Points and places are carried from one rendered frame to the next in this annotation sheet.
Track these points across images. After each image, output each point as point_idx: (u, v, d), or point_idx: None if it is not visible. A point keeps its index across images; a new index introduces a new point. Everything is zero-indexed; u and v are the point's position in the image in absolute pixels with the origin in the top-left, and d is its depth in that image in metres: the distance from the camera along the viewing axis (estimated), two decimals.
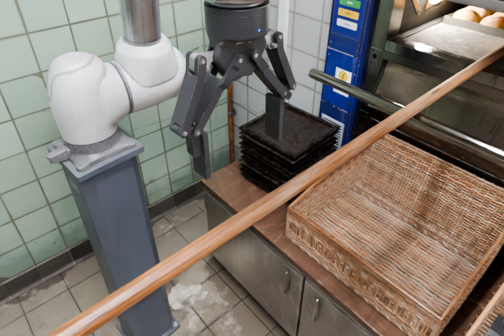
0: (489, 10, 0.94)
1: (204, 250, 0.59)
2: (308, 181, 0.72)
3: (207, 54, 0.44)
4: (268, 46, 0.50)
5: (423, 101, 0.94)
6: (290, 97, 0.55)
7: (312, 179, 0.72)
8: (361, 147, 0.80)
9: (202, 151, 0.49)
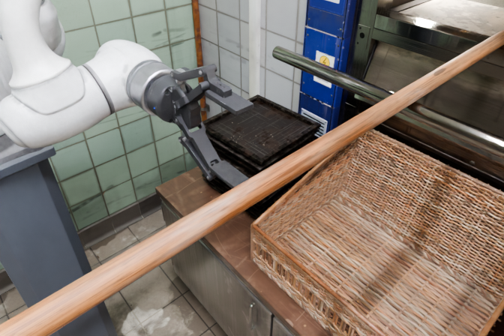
0: None
1: None
2: (235, 207, 0.44)
3: (181, 132, 0.67)
4: (181, 83, 0.60)
5: (422, 85, 0.66)
6: (201, 85, 0.53)
7: (241, 203, 0.45)
8: (328, 151, 0.53)
9: (223, 177, 0.61)
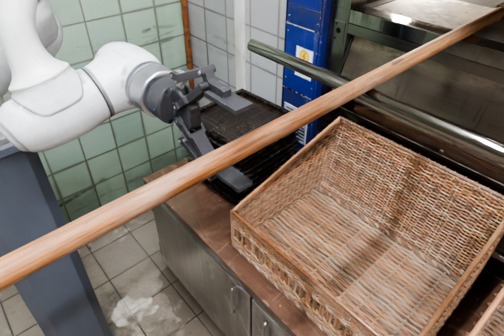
0: None
1: None
2: (190, 178, 0.49)
3: (181, 133, 0.67)
4: (181, 84, 0.60)
5: (379, 73, 0.71)
6: (200, 86, 0.53)
7: (197, 175, 0.49)
8: (283, 130, 0.58)
9: (223, 178, 0.61)
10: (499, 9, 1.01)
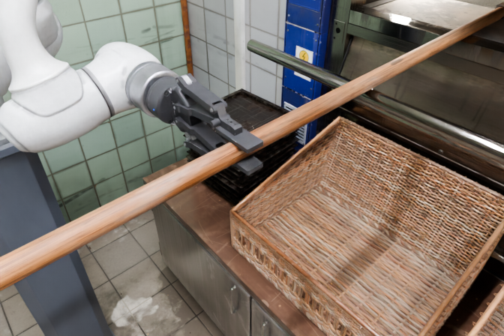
0: None
1: None
2: (190, 178, 0.49)
3: (185, 136, 0.66)
4: (184, 90, 0.60)
5: (379, 73, 0.71)
6: (213, 125, 0.55)
7: (196, 175, 0.49)
8: (282, 130, 0.58)
9: None
10: (499, 9, 1.01)
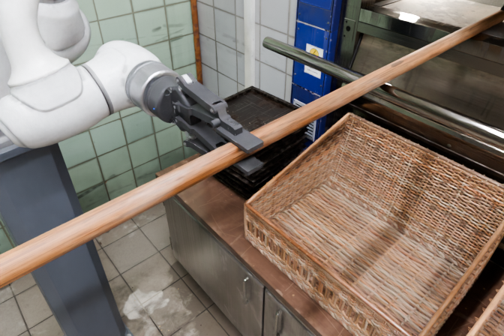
0: None
1: None
2: (190, 178, 0.49)
3: (185, 135, 0.66)
4: (184, 90, 0.60)
5: (379, 75, 0.71)
6: (213, 125, 0.55)
7: (196, 175, 0.49)
8: (282, 131, 0.58)
9: None
10: (499, 13, 1.01)
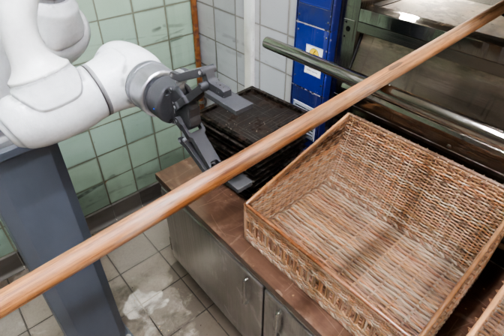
0: None
1: (1, 307, 0.44)
2: (181, 201, 0.54)
3: (181, 132, 0.67)
4: (181, 84, 0.60)
5: (374, 81, 0.72)
6: (201, 86, 0.53)
7: (187, 197, 0.54)
8: (271, 148, 0.61)
9: None
10: None
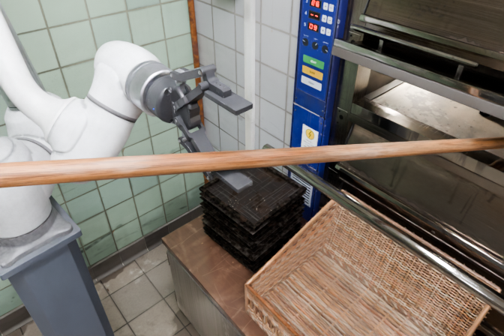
0: (450, 99, 0.84)
1: None
2: (167, 157, 0.55)
3: (181, 132, 0.67)
4: (181, 84, 0.60)
5: (377, 143, 0.76)
6: (201, 86, 0.53)
7: (174, 156, 0.55)
8: (267, 152, 0.63)
9: (223, 178, 0.61)
10: None
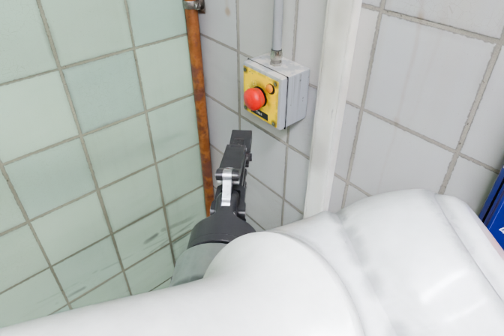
0: None
1: None
2: None
3: None
4: (232, 186, 0.43)
5: None
6: (251, 154, 0.52)
7: None
8: None
9: None
10: None
